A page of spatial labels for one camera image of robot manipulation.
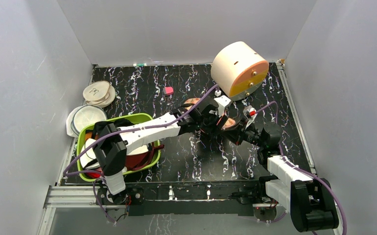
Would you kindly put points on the black garment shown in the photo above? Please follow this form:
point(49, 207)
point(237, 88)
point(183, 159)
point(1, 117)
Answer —
point(99, 126)

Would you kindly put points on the small pink block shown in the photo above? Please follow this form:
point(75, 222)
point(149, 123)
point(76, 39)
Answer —
point(168, 91)

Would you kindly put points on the cream cylindrical drum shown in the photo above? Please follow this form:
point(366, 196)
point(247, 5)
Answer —
point(239, 70)

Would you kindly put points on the green plastic basket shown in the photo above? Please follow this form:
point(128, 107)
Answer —
point(134, 118)

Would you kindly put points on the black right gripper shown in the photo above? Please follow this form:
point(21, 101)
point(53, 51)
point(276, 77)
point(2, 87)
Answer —
point(239, 133)

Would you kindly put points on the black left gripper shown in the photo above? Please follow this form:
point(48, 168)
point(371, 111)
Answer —
point(219, 122)

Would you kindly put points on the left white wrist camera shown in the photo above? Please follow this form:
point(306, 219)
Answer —
point(222, 101)

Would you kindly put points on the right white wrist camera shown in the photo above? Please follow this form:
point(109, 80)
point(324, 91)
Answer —
point(250, 114)

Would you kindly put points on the white round mesh bag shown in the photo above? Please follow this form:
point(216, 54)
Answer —
point(81, 117)

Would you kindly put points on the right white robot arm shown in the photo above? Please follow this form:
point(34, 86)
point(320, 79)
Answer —
point(308, 200)

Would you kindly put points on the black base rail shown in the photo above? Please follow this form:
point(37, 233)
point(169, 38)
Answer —
point(240, 197)

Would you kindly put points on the floral mesh laundry bag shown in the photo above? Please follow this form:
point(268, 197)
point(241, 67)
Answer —
point(229, 123)

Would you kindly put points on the dark red bra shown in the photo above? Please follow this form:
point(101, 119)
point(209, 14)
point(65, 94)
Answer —
point(143, 157)

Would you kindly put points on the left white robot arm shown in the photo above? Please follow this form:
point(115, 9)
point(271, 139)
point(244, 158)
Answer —
point(115, 144)

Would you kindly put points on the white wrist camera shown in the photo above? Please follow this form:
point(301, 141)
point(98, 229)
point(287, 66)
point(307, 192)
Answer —
point(222, 101)
point(250, 114)

